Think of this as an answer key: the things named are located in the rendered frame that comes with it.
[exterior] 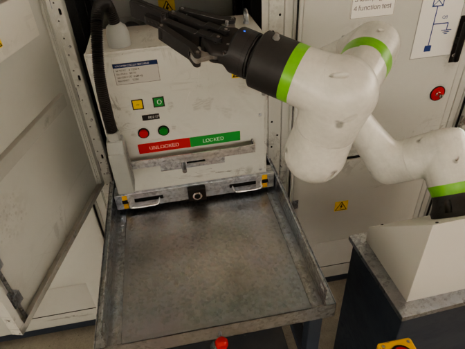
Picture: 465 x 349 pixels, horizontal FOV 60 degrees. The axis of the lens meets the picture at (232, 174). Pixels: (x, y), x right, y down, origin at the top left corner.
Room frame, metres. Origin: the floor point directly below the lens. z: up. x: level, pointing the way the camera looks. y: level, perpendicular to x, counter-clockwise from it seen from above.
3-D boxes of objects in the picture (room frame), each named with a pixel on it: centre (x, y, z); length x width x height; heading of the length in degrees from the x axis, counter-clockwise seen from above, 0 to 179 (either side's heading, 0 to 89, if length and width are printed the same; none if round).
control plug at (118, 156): (0.98, 0.32, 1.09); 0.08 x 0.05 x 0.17; 8
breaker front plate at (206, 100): (1.08, 0.13, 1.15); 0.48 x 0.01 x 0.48; 98
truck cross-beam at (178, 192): (1.09, 0.13, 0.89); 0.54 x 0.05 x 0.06; 98
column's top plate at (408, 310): (0.84, -0.63, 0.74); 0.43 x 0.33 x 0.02; 101
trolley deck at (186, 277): (0.92, 0.10, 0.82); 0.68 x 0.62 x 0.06; 8
